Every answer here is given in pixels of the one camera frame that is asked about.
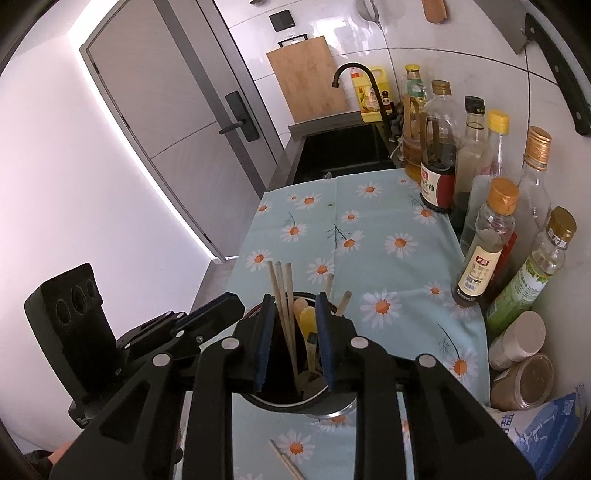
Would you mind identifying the black door handle lock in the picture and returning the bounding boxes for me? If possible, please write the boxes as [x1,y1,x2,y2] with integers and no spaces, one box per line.
[218,91,260,142]

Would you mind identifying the yellow oil bottle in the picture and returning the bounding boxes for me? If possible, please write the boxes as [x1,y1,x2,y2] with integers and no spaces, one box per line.
[351,66,391,123]

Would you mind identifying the black faucet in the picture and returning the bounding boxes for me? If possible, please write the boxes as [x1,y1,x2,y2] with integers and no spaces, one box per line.
[331,62,393,139]

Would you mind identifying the brown powder jar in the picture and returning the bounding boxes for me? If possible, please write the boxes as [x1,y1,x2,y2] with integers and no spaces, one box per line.
[489,353,555,411]

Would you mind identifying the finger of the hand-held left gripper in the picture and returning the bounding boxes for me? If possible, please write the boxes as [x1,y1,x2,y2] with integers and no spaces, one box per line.
[115,293,246,370]

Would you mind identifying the dark kitchen sink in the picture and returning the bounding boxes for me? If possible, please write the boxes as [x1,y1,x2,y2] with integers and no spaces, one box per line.
[272,113,398,190]

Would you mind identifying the gold cap green label bottle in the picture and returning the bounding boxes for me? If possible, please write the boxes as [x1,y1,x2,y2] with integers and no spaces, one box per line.
[485,206,578,337]

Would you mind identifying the black cap bottle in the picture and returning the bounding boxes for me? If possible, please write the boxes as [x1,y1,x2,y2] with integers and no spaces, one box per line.
[450,95,492,232]

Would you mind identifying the black wall socket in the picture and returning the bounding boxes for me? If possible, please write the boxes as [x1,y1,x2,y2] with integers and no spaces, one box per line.
[269,9,296,32]

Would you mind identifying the yellow cap green label bottle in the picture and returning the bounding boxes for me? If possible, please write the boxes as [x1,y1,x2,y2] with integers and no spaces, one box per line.
[399,64,428,112]

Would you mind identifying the grey door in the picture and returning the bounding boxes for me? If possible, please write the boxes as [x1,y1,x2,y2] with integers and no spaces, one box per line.
[79,0,296,261]

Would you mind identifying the cream printed spoon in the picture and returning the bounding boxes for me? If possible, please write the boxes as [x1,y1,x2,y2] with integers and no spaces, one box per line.
[300,307,320,372]

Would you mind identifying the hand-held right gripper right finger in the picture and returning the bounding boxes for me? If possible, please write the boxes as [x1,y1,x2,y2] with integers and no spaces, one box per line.
[316,294,536,480]

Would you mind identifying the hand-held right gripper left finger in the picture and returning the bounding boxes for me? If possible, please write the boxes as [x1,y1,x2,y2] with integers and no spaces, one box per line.
[48,294,276,480]

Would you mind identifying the black handled cleaver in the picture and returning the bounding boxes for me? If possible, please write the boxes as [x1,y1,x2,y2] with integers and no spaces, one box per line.
[510,11,591,138]

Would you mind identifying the blue white salt bag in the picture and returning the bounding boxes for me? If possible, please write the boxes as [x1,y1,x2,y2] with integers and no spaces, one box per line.
[489,392,585,480]

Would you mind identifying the small gold cap bottle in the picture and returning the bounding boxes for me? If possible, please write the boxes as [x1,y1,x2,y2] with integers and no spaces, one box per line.
[451,178,520,305]

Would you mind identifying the white lid spice jar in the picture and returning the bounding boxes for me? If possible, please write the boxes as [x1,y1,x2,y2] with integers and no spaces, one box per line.
[488,310,547,371]

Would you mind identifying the wooden spatula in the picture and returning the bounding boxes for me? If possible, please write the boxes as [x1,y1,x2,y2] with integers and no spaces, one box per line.
[421,0,448,24]

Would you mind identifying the wooden cutting board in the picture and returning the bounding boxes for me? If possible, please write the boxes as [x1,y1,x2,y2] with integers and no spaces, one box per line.
[266,36,350,124]

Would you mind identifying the yellow cap clear bottle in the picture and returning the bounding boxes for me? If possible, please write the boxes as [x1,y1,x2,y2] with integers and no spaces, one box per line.
[462,109,511,250]

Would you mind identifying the person's left forearm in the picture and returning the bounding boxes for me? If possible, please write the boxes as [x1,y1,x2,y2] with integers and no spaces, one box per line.
[21,440,75,478]

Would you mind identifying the tall clear gold cap bottle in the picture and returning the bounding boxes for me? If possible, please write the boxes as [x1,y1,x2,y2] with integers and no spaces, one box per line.
[503,126,555,287]

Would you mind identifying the floral blue tablecloth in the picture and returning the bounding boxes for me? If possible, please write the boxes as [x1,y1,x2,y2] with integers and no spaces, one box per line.
[182,168,490,480]

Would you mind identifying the dark soy sauce bottle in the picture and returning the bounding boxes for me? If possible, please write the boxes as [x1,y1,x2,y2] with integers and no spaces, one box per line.
[419,80,462,215]

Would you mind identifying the metal wire strainer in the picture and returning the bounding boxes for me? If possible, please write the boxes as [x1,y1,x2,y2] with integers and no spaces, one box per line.
[355,0,384,24]

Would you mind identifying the black utensil holder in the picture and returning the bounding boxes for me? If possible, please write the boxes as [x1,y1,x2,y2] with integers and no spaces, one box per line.
[233,292,358,418]

